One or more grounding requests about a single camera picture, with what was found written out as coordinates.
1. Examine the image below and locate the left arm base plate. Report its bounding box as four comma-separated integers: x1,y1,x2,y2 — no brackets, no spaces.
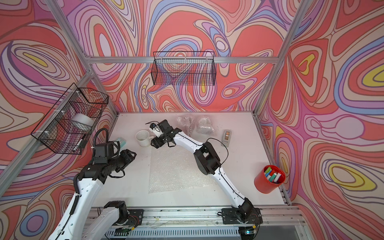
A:
112,209,144,228

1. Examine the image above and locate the white tape roll in basket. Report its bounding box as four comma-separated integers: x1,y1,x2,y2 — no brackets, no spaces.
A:
72,113,95,128

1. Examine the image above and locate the clear bubble wrap sheet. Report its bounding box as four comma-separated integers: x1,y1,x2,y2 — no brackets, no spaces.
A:
196,116,215,135
149,146,216,194
177,115,196,136

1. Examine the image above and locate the small teal alarm clock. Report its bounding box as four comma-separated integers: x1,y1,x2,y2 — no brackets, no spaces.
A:
116,138,126,148

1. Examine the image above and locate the clear bubble wrap sheet top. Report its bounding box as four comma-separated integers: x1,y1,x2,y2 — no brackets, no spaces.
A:
196,116,215,135

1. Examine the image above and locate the black wire basket wall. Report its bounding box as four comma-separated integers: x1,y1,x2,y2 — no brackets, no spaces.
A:
31,84,109,155
151,51,217,87

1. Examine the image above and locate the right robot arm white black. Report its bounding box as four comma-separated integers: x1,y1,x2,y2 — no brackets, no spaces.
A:
147,120,255,224

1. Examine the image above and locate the grey tape dispenser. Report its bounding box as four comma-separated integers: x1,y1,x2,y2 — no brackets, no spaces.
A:
222,130,232,148

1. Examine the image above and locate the aluminium front rail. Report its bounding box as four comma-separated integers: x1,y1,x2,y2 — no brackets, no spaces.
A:
59,205,307,229

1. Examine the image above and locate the red cup of markers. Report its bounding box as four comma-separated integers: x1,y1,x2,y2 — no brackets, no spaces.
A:
254,165,286,194

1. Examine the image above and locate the black wire basket left wall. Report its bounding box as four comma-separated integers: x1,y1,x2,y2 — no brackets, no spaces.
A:
31,84,109,155

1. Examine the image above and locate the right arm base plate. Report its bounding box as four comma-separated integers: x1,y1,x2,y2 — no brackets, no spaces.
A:
217,207,263,226

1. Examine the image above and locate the marker in wire basket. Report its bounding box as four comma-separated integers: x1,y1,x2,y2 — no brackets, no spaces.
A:
73,139,87,152

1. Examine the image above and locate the clear bubble wrap sheet bottom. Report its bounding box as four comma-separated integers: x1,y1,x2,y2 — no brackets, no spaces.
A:
149,146,216,194

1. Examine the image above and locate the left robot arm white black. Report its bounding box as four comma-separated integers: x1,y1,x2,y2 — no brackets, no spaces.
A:
49,140,137,240

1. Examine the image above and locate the black wire basket back wall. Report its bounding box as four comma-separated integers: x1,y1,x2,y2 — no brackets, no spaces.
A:
151,51,217,87

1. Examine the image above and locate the white ceramic mug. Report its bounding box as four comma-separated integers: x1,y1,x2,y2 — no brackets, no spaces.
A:
135,130,155,148

